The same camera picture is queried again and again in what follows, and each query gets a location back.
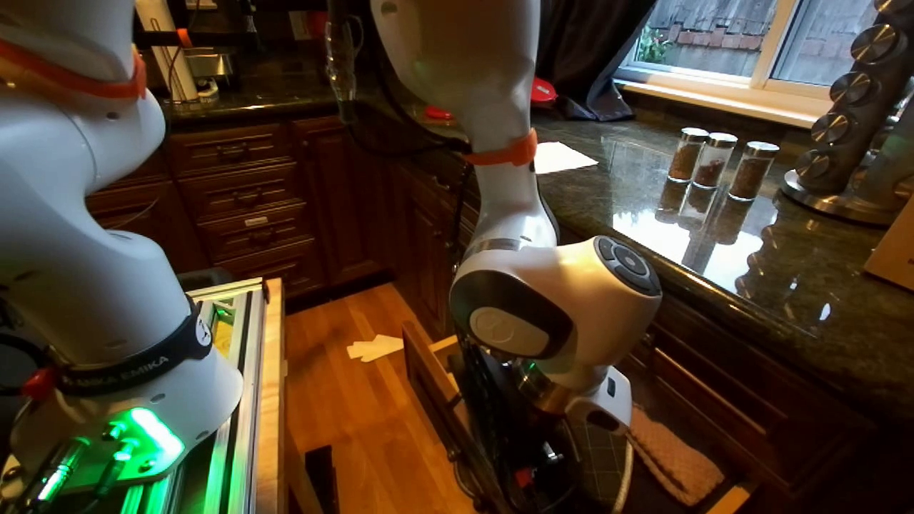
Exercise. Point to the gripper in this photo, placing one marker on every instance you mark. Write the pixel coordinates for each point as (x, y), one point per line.
(525, 446)

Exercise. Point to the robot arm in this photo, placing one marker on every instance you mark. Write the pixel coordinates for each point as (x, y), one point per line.
(86, 271)

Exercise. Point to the wooden drawer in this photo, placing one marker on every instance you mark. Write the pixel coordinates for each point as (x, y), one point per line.
(428, 371)

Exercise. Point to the green grid pot holder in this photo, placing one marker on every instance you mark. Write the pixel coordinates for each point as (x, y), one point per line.
(603, 457)

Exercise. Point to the beige quilted pot holder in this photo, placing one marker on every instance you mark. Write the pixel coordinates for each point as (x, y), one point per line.
(675, 460)

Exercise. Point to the white paper scrap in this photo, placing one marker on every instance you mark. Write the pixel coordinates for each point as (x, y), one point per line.
(375, 348)

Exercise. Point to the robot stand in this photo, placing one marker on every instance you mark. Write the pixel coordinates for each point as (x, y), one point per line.
(250, 400)

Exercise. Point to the white paper sheet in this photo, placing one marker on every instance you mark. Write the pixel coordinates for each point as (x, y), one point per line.
(560, 157)

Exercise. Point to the glass spice jar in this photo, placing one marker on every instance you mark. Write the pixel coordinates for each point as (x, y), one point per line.
(752, 171)
(687, 155)
(714, 163)

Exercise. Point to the red round lid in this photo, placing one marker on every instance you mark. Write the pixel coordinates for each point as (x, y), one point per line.
(543, 91)
(437, 113)

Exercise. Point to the stack of wooden drawers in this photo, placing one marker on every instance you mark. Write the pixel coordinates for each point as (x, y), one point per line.
(243, 200)

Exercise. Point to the dark curtain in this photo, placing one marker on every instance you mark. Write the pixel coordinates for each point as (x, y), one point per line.
(589, 50)

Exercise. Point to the wooden board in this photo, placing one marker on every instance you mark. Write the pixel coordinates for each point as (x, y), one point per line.
(896, 250)

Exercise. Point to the clear glass bottle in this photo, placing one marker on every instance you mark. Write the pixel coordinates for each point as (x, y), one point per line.
(343, 64)

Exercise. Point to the window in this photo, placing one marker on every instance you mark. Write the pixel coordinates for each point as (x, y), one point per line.
(721, 43)

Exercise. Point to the steel spice rack tower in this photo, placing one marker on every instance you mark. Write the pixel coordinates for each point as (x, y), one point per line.
(850, 107)

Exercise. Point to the small metal container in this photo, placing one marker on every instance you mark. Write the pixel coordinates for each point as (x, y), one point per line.
(208, 64)

